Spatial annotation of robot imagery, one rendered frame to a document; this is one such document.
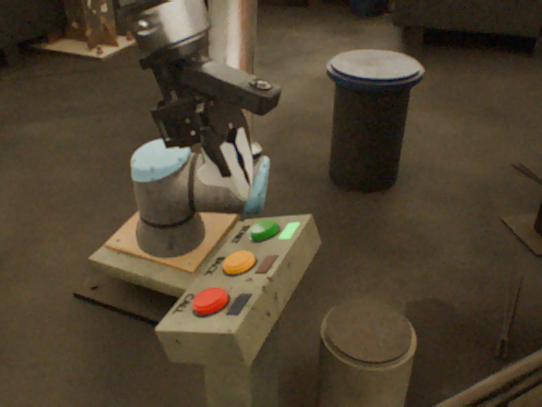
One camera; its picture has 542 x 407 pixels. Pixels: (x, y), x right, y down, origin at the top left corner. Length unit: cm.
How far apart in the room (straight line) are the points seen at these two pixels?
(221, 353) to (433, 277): 112
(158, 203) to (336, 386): 78
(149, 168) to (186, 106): 69
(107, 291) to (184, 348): 96
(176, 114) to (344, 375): 38
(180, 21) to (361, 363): 45
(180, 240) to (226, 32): 54
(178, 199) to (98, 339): 41
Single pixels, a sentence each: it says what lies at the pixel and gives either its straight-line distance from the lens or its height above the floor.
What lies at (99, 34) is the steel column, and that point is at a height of 10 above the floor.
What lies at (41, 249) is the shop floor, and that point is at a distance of 183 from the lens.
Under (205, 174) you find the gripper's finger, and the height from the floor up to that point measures 68.
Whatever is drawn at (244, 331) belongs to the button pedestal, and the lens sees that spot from 59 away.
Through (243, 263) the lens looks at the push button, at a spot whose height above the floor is 61.
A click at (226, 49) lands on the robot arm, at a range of 128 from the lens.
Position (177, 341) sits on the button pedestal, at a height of 58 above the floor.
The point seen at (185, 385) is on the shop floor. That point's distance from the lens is 134.
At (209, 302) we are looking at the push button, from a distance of 62.
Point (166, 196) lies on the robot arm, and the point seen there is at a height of 32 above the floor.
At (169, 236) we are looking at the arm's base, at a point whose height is 19.
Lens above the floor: 104
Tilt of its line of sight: 33 degrees down
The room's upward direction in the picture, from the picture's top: straight up
